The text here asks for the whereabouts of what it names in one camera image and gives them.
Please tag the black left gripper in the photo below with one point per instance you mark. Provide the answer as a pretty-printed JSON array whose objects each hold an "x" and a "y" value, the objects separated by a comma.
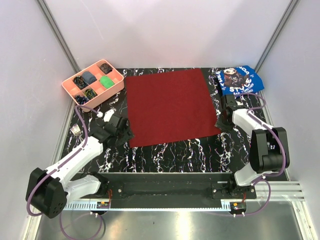
[{"x": 128, "y": 135}]

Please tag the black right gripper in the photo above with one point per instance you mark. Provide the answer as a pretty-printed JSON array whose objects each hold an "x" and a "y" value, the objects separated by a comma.
[{"x": 218, "y": 124}]

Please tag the red cloth napkin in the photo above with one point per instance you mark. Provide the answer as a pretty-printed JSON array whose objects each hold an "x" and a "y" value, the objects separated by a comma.
[{"x": 169, "y": 107}]

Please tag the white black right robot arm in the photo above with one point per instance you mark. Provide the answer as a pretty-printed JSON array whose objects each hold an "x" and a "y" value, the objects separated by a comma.
[{"x": 269, "y": 151}]

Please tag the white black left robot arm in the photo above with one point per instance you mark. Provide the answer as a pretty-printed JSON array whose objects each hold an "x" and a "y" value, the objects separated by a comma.
[{"x": 50, "y": 190}]

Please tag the blue printed folded shirt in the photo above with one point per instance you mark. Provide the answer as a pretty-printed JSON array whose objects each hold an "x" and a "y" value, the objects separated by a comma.
[{"x": 238, "y": 80}]

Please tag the silver metal fork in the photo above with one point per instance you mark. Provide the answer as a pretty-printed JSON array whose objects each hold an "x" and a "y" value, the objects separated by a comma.
[{"x": 76, "y": 131}]

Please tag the black yellow rolled sock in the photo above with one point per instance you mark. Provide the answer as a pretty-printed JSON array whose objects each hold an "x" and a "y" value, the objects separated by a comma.
[{"x": 90, "y": 93}]

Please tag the dark blue rolled sock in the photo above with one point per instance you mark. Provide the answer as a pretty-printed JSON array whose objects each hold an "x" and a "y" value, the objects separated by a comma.
[{"x": 81, "y": 100}]

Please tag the green rolled sock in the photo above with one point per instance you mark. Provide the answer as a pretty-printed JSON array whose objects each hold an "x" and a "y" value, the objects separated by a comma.
[{"x": 106, "y": 82}]

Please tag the pink compartment organizer box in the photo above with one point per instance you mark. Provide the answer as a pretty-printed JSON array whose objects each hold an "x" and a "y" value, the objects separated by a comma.
[{"x": 103, "y": 94}]

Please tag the grey blue rolled sock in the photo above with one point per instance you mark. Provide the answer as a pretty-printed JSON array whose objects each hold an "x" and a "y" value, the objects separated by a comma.
[{"x": 88, "y": 77}]

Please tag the dark brown rolled sock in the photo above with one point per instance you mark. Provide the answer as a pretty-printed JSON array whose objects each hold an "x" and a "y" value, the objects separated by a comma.
[{"x": 106, "y": 68}]

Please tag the black patterned rolled sock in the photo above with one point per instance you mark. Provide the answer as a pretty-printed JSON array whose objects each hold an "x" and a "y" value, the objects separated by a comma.
[{"x": 79, "y": 82}]

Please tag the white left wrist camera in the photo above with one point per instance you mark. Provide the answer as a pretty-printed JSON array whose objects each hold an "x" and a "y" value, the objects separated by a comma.
[{"x": 106, "y": 116}]

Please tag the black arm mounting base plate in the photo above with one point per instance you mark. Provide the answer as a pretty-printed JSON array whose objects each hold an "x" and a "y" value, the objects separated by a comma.
[{"x": 172, "y": 191}]

